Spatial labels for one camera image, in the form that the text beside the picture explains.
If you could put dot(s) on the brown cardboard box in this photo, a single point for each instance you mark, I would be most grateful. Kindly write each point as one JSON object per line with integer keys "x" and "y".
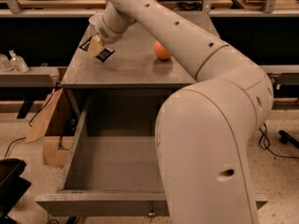
{"x": 52, "y": 127}

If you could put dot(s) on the clear plastic bottle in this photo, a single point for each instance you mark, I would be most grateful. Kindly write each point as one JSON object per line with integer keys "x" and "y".
{"x": 17, "y": 62}

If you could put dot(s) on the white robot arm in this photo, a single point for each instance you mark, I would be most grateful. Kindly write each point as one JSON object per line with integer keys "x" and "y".
{"x": 202, "y": 130}

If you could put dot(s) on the white ceramic bowl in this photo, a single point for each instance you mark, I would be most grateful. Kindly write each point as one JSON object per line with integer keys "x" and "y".
{"x": 92, "y": 20}

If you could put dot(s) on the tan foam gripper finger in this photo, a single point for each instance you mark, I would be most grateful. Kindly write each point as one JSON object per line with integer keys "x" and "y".
{"x": 96, "y": 46}

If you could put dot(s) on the open grey top drawer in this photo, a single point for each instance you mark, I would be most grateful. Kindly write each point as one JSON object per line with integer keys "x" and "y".
{"x": 112, "y": 169}

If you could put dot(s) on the orange fruit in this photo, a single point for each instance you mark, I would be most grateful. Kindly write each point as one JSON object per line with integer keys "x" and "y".
{"x": 161, "y": 52}

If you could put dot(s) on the grey wooden cabinet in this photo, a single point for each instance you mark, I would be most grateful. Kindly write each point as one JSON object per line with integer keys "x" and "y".
{"x": 133, "y": 77}

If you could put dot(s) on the metal drawer knob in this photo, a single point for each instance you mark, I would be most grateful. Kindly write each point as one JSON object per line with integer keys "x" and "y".
{"x": 151, "y": 213}

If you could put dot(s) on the dark blue rxbar wrapper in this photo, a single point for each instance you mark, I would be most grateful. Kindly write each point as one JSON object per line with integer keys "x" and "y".
{"x": 105, "y": 54}

